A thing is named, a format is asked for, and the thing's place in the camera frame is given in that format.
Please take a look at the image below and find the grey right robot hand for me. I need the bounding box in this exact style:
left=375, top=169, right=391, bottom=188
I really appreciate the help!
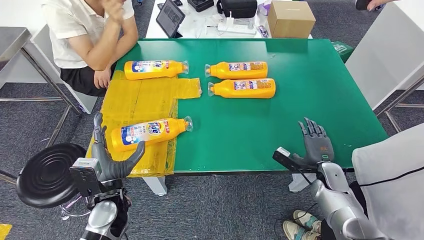
left=291, top=117, right=335, bottom=167

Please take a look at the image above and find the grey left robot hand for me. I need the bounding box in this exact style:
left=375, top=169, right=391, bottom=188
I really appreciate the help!
left=91, top=112, right=147, bottom=183

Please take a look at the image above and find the orange detergent bottle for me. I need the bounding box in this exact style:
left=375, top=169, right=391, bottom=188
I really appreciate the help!
left=204, top=61, right=269, bottom=81
left=207, top=78, right=277, bottom=100
left=110, top=115, right=194, bottom=153
left=124, top=59, right=190, bottom=81

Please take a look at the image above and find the white table leg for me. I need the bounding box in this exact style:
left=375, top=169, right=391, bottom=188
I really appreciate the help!
left=142, top=176, right=168, bottom=197
left=288, top=172, right=314, bottom=194

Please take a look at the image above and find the black round stool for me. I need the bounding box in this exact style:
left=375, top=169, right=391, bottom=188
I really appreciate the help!
left=15, top=143, right=89, bottom=221

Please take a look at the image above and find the white bench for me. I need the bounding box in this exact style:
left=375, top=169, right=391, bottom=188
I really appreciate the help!
left=27, top=22, right=98, bottom=116

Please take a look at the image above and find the yellow taped cardboard sheet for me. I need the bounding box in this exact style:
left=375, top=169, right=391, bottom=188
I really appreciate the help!
left=85, top=69, right=203, bottom=179

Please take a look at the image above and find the standing person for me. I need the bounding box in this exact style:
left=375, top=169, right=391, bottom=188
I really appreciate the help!
left=283, top=0, right=424, bottom=240

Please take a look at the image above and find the green printed bag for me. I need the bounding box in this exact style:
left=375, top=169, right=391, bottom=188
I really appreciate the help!
left=331, top=40, right=355, bottom=63

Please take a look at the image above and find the white side table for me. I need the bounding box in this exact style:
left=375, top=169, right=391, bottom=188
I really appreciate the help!
left=345, top=0, right=424, bottom=137

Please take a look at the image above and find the brown cardboard box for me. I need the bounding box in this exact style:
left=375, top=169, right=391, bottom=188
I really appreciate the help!
left=267, top=0, right=317, bottom=39

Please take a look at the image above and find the seated person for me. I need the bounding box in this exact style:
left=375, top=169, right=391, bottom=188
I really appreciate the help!
left=41, top=0, right=139, bottom=98

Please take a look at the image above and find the white power strip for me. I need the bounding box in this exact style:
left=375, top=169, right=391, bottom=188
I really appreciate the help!
left=216, top=11, right=258, bottom=36

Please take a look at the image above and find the black round device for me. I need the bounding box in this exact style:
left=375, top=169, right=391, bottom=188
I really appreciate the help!
left=355, top=0, right=374, bottom=11

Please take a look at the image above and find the purple white tissue pack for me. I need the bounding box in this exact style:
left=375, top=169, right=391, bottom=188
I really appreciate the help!
left=258, top=0, right=273, bottom=16

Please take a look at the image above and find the black tablet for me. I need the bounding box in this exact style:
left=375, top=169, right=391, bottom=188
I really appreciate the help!
left=155, top=0, right=186, bottom=39

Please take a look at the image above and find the black bag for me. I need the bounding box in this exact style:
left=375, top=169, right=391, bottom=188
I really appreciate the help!
left=216, top=0, right=258, bottom=19

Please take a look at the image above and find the steel table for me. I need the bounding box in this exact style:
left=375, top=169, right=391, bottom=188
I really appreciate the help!
left=0, top=27, right=83, bottom=186

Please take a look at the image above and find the black phone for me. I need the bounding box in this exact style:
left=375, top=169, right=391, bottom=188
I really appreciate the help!
left=156, top=0, right=184, bottom=10

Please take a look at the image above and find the black tray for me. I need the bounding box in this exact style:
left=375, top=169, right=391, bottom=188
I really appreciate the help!
left=187, top=0, right=215, bottom=13

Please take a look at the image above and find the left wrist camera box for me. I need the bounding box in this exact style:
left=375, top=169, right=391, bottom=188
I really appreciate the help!
left=69, top=157, right=103, bottom=197

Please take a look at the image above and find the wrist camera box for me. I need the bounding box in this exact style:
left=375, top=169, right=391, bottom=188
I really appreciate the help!
left=69, top=157, right=103, bottom=197
left=272, top=147, right=309, bottom=171

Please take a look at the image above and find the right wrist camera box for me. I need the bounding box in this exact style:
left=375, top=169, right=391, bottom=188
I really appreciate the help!
left=272, top=147, right=309, bottom=171

